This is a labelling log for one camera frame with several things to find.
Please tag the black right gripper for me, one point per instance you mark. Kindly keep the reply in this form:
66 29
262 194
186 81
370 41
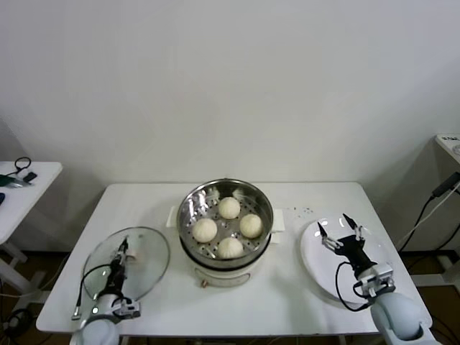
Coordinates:
352 248

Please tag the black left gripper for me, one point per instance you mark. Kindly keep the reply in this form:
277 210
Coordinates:
116 280

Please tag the round glass lid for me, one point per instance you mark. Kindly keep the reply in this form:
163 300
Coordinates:
133 256

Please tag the white steamed baozi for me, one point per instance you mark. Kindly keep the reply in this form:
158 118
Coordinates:
205 230
230 248
230 207
251 225

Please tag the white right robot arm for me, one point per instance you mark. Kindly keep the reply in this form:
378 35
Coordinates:
399 316

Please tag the steel perforated steamer basket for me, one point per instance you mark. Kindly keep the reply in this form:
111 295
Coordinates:
190 208

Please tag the large white plate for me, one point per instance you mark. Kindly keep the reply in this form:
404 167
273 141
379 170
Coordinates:
312 258

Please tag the small black device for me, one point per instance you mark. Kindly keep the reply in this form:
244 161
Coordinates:
31 176

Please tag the grey metal tool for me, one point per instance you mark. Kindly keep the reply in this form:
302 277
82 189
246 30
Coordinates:
21 183

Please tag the dark blue object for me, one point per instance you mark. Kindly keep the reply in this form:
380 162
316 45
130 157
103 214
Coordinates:
2 198

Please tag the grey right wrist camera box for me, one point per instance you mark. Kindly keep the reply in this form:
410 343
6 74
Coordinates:
377 276

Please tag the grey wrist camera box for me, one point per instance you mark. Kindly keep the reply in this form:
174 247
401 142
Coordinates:
127 309
377 276

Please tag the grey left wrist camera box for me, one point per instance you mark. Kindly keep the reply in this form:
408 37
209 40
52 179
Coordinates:
127 309

